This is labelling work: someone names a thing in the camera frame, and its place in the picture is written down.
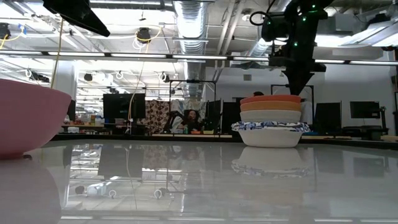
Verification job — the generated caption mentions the black frame stand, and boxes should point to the black frame stand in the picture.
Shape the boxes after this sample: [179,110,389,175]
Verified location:
[169,79,218,135]
[270,83,315,125]

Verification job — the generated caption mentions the brown patterned cloth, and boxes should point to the brown patterned cloth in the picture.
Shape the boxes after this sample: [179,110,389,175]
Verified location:
[146,100,171,134]

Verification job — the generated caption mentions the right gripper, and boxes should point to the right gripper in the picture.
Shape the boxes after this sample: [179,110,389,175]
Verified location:
[268,11,328,96]

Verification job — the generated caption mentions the thin yellow hanging cable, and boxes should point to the thin yellow hanging cable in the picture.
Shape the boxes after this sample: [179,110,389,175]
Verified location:
[127,40,147,133]

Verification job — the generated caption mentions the cream bowl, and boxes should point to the cream bowl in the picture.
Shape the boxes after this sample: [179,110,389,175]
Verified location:
[239,110,302,124]

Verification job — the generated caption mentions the frame bar with lights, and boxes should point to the frame bar with lights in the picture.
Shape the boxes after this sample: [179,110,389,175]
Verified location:
[0,50,398,67]

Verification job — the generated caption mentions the wide black monitor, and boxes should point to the wide black monitor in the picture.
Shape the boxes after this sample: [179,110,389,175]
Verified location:
[349,101,381,119]

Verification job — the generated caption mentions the tall black monitor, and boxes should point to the tall black monitor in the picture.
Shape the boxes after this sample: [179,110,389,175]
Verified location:
[313,101,342,134]

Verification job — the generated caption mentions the black ceiling cable reel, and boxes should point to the black ceiling cable reel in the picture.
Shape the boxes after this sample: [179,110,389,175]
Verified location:
[136,27,152,44]

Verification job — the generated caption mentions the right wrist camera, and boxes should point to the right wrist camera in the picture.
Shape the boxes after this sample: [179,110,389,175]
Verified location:
[261,13,290,43]

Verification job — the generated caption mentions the pink bowl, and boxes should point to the pink bowl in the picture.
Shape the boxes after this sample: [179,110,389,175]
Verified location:
[0,78,73,160]

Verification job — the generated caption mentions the thick yellow cable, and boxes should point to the thick yellow cable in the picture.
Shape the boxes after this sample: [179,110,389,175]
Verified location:
[50,18,65,90]

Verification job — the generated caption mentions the black table frame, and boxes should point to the black table frame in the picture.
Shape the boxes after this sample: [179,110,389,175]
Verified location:
[51,133,398,150]

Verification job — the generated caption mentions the orange bowl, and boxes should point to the orange bowl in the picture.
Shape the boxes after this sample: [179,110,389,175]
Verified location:
[239,100,302,113]

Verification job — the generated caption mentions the black monitor on desk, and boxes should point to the black monitor on desk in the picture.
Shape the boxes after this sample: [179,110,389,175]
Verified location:
[103,93,146,119]

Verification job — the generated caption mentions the red bowl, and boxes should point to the red bowl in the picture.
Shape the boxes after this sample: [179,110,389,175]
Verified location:
[239,94,302,105]

